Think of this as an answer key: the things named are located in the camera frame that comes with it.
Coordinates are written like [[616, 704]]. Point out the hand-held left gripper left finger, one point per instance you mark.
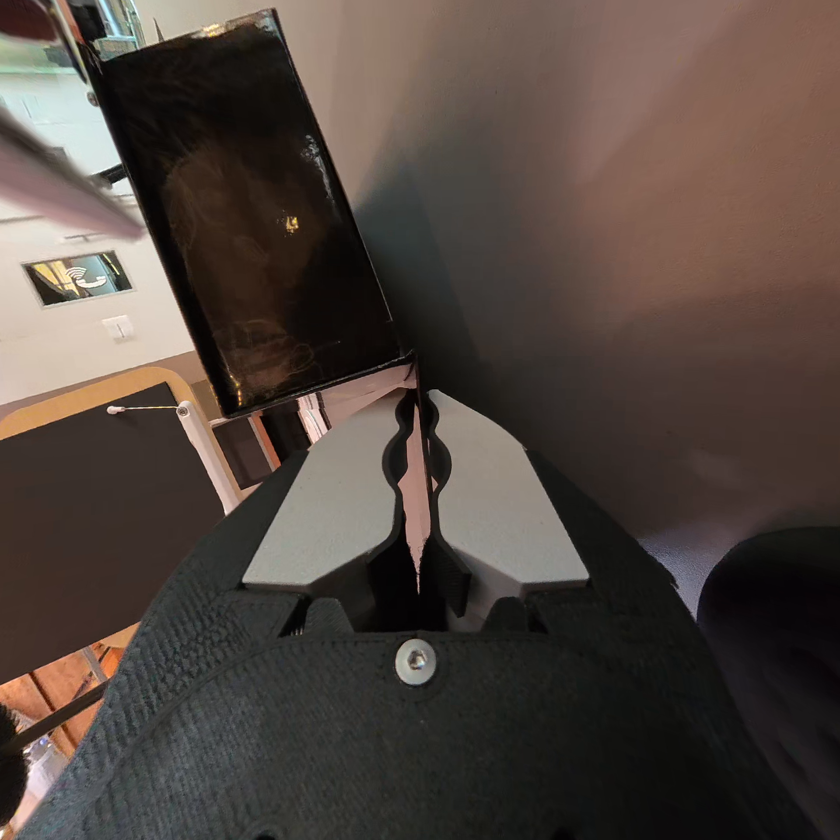
[[328, 512]]

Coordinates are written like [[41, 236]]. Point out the black mesh cushion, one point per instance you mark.
[[775, 656]]

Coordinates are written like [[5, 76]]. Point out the grey desk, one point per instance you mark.
[[591, 263]]

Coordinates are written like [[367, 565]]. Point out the black board on white stand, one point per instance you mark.
[[92, 525]]

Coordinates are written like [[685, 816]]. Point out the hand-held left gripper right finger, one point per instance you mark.
[[505, 512]]

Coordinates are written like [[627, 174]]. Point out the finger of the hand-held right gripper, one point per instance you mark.
[[66, 177]]

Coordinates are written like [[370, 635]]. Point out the black glossy cardboard box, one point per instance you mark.
[[250, 210]]

